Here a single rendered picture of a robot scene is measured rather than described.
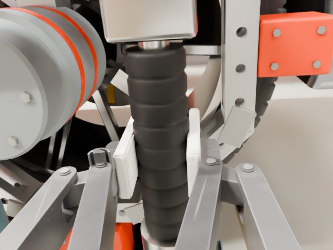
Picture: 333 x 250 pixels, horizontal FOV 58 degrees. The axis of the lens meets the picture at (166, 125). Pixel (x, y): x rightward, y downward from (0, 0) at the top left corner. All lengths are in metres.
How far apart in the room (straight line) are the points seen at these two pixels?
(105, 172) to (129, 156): 0.02
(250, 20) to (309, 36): 0.07
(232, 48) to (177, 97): 0.22
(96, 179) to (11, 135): 0.16
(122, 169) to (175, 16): 0.09
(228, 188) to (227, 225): 1.21
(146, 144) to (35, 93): 0.13
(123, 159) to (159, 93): 0.04
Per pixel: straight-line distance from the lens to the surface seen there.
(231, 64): 0.39
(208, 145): 0.19
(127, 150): 0.18
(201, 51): 0.49
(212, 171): 0.15
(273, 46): 0.40
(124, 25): 0.16
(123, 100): 0.69
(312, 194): 1.61
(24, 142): 0.31
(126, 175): 0.17
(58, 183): 0.16
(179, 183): 0.20
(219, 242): 1.07
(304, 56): 0.41
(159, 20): 0.16
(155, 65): 0.16
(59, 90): 0.30
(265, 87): 0.50
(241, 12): 0.38
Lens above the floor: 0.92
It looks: 24 degrees down
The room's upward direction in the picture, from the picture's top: 4 degrees counter-clockwise
